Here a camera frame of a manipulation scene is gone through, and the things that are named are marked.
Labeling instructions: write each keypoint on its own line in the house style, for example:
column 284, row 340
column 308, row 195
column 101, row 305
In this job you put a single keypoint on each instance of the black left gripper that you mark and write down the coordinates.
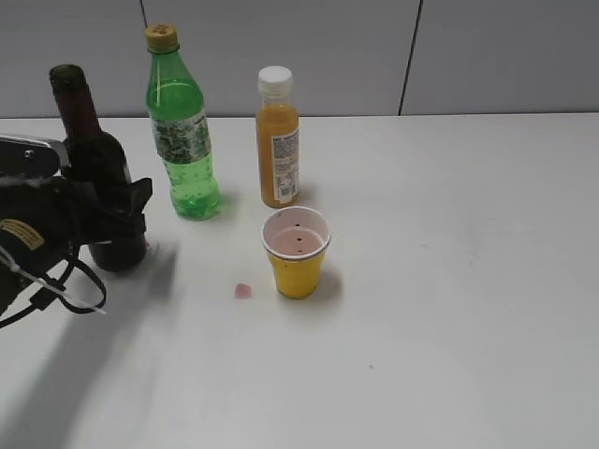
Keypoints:
column 44, row 226

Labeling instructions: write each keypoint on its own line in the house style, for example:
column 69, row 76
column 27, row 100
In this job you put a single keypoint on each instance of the dark red wine bottle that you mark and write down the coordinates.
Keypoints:
column 94, row 155

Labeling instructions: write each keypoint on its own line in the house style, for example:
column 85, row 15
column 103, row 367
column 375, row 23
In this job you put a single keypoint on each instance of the yellow paper cup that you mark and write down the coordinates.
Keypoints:
column 296, row 240

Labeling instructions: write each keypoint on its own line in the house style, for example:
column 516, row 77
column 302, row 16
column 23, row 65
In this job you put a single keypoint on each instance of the pink wine stain spot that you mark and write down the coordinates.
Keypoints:
column 243, row 291

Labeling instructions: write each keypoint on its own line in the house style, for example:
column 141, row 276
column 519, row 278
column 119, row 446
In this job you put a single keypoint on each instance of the green plastic soda bottle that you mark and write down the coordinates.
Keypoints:
column 181, row 134

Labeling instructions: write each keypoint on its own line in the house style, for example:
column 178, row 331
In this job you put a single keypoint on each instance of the orange juice bottle white cap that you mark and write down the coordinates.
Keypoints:
column 277, row 138

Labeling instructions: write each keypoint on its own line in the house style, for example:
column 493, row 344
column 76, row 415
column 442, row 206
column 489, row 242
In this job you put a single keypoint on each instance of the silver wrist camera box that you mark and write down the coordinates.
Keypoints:
column 32, row 157

